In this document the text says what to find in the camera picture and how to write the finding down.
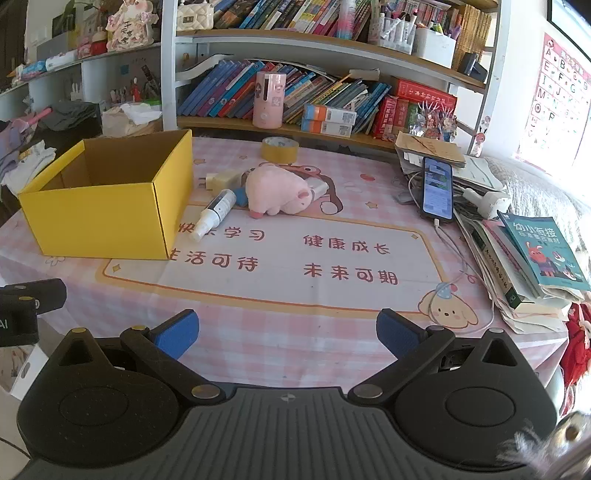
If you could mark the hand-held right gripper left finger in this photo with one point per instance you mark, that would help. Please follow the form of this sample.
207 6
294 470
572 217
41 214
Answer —
178 330

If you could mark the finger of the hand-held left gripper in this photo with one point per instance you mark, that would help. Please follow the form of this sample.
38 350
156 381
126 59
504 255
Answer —
41 293

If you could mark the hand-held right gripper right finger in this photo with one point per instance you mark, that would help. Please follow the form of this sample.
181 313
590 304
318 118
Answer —
397 330

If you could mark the yellow cardboard box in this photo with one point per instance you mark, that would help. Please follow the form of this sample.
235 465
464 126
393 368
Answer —
101 217

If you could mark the white spray bottle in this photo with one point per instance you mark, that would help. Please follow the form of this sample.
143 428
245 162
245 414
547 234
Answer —
217 207

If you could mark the blue plastic bag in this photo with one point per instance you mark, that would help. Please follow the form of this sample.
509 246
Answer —
241 194

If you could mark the white cube charger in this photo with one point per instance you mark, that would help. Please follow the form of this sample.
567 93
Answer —
228 179

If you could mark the large white charger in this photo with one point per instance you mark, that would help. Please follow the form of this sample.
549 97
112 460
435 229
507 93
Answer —
319 188

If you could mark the pink plush toy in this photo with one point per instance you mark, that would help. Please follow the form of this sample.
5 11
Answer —
277 189

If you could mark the yellow tape roll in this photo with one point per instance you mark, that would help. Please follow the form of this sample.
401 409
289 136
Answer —
277 154

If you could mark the white carton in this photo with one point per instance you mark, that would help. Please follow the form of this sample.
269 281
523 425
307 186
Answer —
18 369

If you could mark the pink checked printed tablecloth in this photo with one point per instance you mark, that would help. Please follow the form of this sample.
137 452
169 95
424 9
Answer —
277 286

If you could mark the stack of books and papers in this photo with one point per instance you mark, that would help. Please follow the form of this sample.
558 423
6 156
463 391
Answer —
498 272

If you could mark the pile of light clothes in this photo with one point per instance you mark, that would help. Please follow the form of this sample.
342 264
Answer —
23 157

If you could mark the smartphone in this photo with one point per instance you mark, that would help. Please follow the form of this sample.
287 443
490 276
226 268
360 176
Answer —
436 189

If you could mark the small cream charger plug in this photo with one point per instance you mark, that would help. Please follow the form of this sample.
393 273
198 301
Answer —
211 180

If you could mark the white power adapter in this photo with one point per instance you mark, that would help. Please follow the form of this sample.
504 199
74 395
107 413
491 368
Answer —
489 201

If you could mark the teal children's book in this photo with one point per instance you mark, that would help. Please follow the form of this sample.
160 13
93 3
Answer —
540 249

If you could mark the pink plastic stick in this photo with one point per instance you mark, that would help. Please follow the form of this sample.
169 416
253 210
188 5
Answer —
39 115

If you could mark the grey fluffy fabric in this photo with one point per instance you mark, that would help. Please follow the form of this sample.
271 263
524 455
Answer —
531 450

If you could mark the grey folded clothes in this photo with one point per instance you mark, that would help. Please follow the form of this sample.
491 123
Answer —
71 115

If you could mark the red cloth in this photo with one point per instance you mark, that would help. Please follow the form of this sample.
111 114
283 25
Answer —
577 341

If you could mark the brown paper envelope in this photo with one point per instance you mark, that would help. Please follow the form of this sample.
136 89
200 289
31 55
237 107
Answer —
429 145

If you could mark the tissue box with plastic bag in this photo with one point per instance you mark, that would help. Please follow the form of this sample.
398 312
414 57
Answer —
131 117

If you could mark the white knitted blanket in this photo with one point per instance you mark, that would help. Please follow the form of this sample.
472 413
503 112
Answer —
545 189

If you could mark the anime acrylic stands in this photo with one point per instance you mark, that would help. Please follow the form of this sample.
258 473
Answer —
436 122

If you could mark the orange white small box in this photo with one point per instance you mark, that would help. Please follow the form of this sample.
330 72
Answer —
325 127
332 113

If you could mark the white curved side shelf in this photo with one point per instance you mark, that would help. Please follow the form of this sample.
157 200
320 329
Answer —
92 74

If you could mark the red thick dictionaries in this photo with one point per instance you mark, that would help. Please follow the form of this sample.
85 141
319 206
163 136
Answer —
415 99

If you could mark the pink humidifier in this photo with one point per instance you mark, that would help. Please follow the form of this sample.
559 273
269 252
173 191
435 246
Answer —
268 106

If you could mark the row of leaning picture books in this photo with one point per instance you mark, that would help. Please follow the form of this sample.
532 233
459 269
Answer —
231 87

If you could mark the white wooden bookshelf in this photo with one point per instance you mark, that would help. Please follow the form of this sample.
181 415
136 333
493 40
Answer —
168 69

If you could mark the black box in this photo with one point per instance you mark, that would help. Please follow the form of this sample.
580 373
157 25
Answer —
473 67

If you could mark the pink doll ornament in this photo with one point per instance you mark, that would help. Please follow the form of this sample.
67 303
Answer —
131 25

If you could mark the white storage box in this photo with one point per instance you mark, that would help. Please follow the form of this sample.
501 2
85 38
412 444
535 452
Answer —
434 48

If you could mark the clear organizer with tubes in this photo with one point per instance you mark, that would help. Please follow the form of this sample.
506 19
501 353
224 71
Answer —
392 30

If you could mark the white quilted handbag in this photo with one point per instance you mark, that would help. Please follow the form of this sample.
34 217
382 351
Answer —
194 16

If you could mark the row of paperback books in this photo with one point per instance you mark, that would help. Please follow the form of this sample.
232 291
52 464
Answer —
295 14

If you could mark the alphabet wall poster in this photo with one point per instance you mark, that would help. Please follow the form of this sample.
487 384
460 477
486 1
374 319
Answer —
554 97

